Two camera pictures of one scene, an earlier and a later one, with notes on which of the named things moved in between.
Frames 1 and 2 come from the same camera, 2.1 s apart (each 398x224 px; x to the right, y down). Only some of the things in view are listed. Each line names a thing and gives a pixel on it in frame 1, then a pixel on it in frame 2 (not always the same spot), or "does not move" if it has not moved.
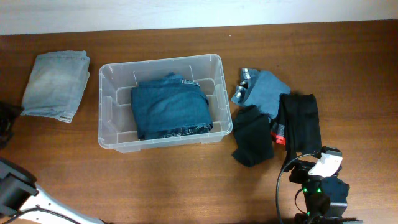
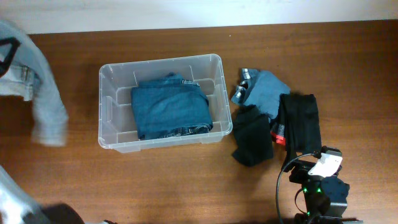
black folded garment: x=253 y=134 does not move
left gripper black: x=5 y=116 -> x=3 y=65
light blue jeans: x=55 y=84 -> x=29 y=76
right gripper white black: x=300 y=168 does not move
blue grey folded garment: x=261 y=88 does not move
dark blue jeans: x=169 y=107 does not move
